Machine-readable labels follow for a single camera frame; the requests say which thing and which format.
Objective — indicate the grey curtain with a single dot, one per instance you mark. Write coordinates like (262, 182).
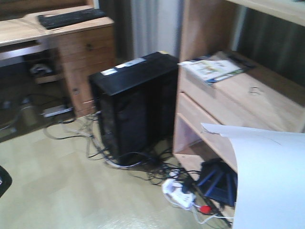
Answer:
(142, 27)

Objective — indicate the white power strip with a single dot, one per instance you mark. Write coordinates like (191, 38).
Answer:
(173, 189)

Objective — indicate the black blue stand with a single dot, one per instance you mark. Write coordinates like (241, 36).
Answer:
(218, 181)

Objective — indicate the black computer tower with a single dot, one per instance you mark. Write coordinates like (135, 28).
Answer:
(136, 104)

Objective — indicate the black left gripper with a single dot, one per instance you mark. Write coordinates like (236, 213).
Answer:
(5, 180)

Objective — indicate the colourful booklet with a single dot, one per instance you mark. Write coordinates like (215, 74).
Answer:
(210, 69)

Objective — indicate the wooden desk with drawers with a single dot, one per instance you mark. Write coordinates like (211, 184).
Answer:
(81, 49)

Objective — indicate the red plug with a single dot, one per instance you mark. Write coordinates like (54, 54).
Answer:
(205, 209)

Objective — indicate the wooden shelf unit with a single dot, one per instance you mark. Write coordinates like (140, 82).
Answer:
(258, 98)

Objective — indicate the white paper sheet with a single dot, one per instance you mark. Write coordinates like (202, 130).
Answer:
(271, 177)

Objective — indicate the black keyboard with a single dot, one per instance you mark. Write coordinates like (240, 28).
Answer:
(70, 18)

